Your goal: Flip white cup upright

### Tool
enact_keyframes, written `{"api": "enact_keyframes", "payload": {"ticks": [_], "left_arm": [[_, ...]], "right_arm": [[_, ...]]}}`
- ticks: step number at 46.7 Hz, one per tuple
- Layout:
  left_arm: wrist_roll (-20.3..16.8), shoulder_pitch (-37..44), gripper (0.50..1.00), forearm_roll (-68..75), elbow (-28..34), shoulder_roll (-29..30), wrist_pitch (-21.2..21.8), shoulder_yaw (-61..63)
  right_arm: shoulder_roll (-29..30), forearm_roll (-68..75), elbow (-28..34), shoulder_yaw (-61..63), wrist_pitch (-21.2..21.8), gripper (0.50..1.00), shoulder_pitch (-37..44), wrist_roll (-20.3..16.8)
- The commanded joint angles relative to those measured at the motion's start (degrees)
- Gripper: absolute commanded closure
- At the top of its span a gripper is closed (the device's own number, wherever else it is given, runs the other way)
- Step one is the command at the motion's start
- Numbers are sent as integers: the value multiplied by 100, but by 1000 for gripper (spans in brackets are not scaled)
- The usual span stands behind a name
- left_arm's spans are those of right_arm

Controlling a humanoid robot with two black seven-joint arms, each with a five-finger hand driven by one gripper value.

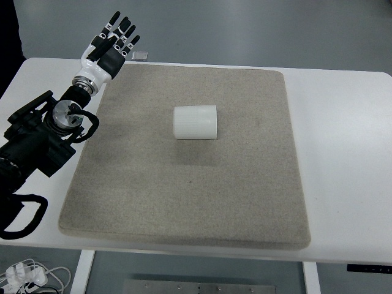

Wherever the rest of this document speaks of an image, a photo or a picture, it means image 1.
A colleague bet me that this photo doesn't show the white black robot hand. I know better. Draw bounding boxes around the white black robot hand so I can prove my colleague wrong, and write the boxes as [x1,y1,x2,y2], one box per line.
[72,11,140,94]

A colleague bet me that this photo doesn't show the white ribbed cup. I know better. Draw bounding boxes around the white ribbed cup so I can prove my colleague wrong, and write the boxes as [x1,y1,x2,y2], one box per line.
[173,105,217,140]

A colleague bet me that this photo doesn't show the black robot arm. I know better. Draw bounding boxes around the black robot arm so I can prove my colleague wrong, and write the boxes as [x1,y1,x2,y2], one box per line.
[1,12,140,195]

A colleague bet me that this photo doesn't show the small grey floor box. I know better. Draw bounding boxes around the small grey floor box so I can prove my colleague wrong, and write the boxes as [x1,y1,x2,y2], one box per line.
[132,51,148,61]

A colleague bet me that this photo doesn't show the beige felt mat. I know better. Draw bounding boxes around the beige felt mat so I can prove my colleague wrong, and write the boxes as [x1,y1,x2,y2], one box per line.
[58,64,311,250]

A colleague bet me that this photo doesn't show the white table leg left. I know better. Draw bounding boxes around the white table leg left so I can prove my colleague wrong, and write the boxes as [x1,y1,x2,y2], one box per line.
[70,250,95,294]

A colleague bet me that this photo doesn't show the white table leg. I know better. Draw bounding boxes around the white table leg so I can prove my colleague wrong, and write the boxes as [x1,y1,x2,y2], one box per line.
[303,262,321,294]
[70,250,95,294]

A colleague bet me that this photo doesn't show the white power strip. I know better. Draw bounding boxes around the white power strip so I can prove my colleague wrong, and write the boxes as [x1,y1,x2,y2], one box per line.
[6,262,48,286]

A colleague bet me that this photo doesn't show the white table leg right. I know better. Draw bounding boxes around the white table leg right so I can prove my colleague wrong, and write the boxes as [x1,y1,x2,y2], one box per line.
[303,262,321,294]

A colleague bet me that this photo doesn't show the black desk control panel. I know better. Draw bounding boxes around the black desk control panel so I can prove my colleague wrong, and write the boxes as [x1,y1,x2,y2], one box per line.
[347,264,392,274]

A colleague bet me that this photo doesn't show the black sleeved arm cable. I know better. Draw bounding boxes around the black sleeved arm cable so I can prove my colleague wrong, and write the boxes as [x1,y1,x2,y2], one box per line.
[0,192,49,240]

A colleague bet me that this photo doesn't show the white cables on floor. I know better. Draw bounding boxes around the white cables on floor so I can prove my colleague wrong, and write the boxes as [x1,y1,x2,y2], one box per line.
[0,258,72,294]

